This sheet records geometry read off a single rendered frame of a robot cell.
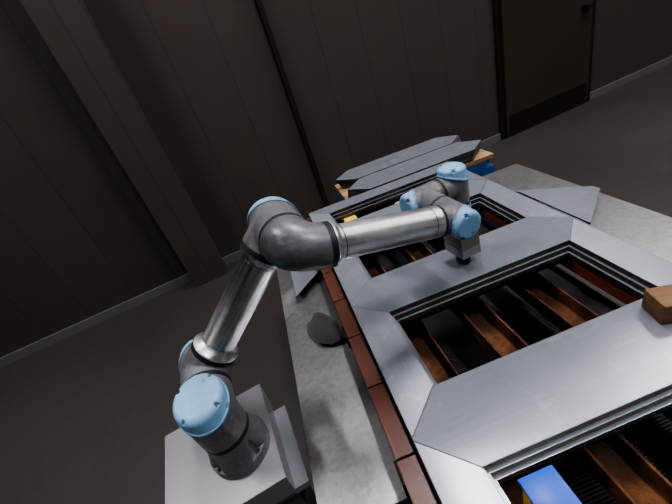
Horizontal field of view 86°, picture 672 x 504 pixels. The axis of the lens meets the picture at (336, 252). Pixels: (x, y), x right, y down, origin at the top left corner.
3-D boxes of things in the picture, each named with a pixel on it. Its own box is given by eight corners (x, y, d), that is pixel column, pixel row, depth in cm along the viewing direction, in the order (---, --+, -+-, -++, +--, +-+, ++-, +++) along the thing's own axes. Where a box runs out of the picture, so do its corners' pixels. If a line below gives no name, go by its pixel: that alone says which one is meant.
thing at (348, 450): (311, 246, 190) (309, 241, 189) (412, 503, 78) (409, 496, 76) (276, 259, 189) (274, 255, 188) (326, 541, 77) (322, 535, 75)
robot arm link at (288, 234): (269, 243, 62) (489, 199, 78) (256, 219, 71) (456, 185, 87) (276, 297, 67) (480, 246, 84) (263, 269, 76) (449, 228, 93)
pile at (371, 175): (454, 140, 222) (452, 130, 219) (493, 153, 187) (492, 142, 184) (334, 184, 217) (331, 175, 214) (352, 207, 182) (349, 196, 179)
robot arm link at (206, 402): (201, 465, 78) (167, 434, 70) (196, 415, 89) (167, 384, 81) (252, 435, 80) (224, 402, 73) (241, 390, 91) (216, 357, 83)
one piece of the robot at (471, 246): (486, 205, 97) (491, 254, 105) (464, 196, 105) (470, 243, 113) (457, 220, 95) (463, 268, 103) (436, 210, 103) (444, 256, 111)
